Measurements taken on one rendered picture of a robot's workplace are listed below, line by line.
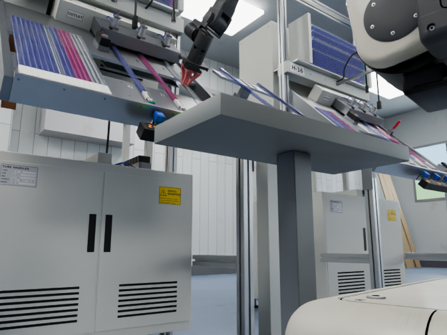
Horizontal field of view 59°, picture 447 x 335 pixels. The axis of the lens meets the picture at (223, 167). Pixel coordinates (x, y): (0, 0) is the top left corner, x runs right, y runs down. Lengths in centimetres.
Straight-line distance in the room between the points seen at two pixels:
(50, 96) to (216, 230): 455
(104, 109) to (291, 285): 64
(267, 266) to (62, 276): 67
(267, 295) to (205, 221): 395
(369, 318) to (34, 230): 102
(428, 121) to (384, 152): 769
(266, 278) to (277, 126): 81
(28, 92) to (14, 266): 51
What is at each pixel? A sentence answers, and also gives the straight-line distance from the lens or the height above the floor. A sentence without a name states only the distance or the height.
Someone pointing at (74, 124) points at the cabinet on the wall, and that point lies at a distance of 448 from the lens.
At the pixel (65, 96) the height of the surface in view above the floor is 71.
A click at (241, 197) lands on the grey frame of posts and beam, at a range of 127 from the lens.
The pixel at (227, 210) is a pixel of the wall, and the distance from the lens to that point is 557.
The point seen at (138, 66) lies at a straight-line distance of 149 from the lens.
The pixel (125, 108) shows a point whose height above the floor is 71.
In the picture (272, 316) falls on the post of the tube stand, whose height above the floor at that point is 11.
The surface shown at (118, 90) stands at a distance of 119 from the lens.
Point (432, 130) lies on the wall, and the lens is 862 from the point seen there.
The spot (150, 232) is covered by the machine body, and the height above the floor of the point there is 40.
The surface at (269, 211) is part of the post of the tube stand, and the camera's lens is 144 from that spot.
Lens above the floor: 34
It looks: 12 degrees up
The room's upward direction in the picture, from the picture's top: straight up
